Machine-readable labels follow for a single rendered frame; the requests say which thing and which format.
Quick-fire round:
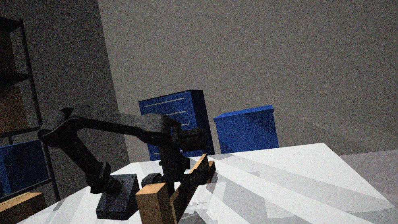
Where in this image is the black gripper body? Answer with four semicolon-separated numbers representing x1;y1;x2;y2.
141;153;209;188

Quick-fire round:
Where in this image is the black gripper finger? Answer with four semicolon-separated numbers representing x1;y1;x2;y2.
178;184;191;208
167;182;175;198

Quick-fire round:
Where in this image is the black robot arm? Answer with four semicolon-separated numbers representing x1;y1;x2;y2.
37;103;206;197

